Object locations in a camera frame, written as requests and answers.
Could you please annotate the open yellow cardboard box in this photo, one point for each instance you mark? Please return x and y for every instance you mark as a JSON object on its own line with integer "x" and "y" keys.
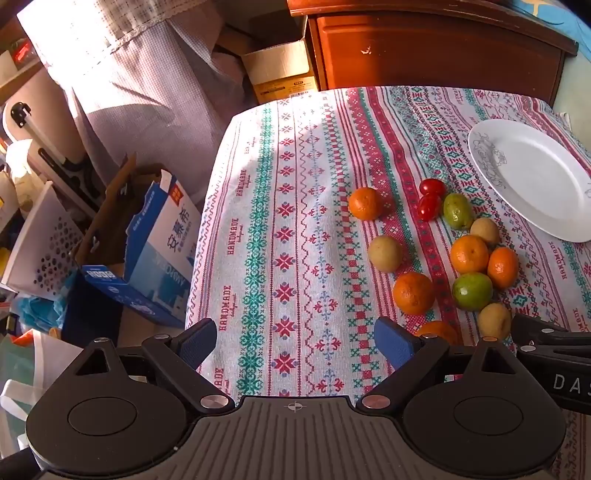
{"x": 281, "y": 69}

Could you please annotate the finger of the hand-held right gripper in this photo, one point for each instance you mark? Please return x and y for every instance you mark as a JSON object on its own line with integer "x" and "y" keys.
{"x": 531, "y": 328}

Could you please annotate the brown wooden nightstand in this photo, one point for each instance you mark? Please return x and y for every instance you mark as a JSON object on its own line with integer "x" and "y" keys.
{"x": 434, "y": 50}

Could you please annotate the white patterned plate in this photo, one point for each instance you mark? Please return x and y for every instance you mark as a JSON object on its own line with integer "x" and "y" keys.
{"x": 531, "y": 180}

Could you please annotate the pale green bed sheet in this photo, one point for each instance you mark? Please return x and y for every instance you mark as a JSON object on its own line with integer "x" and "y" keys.
{"x": 575, "y": 87}

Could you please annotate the white rod with black clamp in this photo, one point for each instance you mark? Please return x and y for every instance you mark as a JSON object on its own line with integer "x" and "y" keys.
{"x": 44, "y": 134}

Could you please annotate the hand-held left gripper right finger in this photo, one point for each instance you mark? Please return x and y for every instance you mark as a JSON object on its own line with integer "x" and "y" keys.
{"x": 392, "y": 342}

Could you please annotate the checked grey curtain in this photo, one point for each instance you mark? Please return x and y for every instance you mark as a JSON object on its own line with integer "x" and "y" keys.
{"x": 138, "y": 83}

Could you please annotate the white perforated plastic basket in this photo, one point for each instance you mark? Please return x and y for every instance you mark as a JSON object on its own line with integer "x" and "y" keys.
{"x": 41, "y": 244}

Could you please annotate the blue and white carton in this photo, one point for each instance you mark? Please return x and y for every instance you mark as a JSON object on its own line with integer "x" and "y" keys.
{"x": 161, "y": 249}

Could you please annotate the tan longan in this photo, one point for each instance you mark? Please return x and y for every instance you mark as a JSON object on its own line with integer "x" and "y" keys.
{"x": 494, "y": 320}
{"x": 385, "y": 253}
{"x": 485, "y": 230}

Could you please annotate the green jujube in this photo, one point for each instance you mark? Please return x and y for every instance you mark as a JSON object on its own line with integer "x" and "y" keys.
{"x": 458, "y": 211}
{"x": 472, "y": 290}

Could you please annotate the patterned woven tablecloth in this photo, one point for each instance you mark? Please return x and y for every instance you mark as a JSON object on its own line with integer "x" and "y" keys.
{"x": 295, "y": 207}

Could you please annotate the red cherry tomato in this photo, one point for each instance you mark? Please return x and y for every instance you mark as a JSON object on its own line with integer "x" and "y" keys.
{"x": 429, "y": 207}
{"x": 432, "y": 187}

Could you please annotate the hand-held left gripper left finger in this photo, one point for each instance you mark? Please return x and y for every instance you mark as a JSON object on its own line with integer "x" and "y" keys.
{"x": 198, "y": 342}

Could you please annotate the brown cardboard flap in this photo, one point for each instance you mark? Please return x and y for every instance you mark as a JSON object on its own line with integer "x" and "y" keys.
{"x": 108, "y": 217}

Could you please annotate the orange mandarin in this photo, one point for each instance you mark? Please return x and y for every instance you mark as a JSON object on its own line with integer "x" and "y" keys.
{"x": 413, "y": 292}
{"x": 503, "y": 267}
{"x": 365, "y": 203}
{"x": 469, "y": 253}
{"x": 436, "y": 330}

